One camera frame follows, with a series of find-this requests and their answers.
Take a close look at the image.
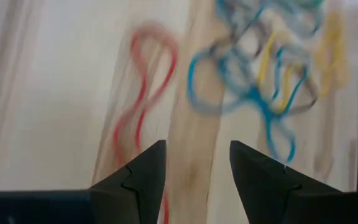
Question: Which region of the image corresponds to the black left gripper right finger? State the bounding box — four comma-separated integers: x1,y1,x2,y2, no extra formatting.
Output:
229,139,345,224

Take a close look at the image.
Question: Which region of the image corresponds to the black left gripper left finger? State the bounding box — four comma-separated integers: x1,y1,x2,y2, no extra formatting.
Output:
89,139,167,224

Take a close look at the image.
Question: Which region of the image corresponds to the grey rubber band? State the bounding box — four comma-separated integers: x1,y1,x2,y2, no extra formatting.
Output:
287,74,319,115

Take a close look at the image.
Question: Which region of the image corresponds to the teal twisted rubber band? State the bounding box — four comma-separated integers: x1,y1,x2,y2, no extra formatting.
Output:
186,46,260,116

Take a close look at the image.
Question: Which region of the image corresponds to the long red rubber band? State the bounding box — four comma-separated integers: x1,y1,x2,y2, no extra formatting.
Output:
112,21,180,224

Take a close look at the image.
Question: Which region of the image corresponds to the long yellow rubber band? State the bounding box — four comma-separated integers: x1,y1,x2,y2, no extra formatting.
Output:
257,30,301,113

